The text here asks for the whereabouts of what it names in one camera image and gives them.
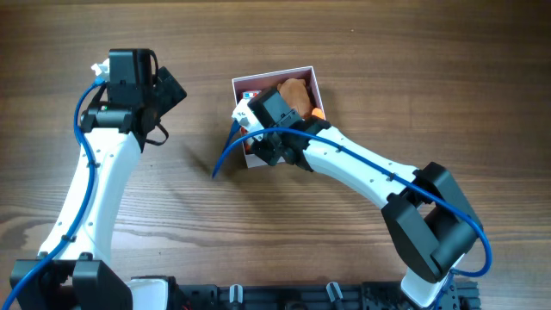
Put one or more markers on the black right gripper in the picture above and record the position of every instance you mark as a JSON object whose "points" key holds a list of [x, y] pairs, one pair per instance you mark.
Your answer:
{"points": [[270, 113]]}

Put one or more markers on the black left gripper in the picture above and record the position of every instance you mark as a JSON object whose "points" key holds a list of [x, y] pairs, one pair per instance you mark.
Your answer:
{"points": [[169, 91]]}

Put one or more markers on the red toy fire truck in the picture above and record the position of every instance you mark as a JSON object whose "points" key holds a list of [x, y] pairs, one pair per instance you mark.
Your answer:
{"points": [[250, 94]]}

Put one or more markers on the brown plush bear toy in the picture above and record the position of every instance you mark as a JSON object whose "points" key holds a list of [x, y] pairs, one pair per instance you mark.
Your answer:
{"points": [[294, 93]]}

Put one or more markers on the white plush duck orange feet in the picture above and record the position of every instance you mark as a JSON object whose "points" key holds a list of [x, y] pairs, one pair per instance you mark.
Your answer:
{"points": [[318, 112]]}

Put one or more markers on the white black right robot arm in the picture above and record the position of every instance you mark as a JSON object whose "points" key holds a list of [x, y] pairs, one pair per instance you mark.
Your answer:
{"points": [[430, 221]]}

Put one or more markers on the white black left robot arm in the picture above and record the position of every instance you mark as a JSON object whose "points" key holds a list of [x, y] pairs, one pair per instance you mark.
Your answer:
{"points": [[112, 119]]}

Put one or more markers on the white box pink interior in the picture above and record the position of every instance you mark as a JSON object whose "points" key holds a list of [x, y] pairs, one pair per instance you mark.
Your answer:
{"points": [[238, 136]]}

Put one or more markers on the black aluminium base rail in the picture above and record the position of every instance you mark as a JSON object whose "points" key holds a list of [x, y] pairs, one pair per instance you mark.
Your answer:
{"points": [[301, 297]]}

